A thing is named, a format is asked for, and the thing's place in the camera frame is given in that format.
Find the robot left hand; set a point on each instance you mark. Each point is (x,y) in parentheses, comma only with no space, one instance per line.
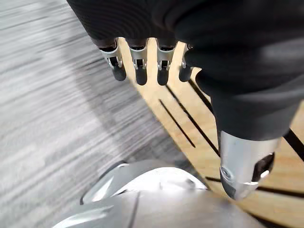
(237,59)

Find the silver robot leg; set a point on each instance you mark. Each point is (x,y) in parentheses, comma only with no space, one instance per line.
(156,199)

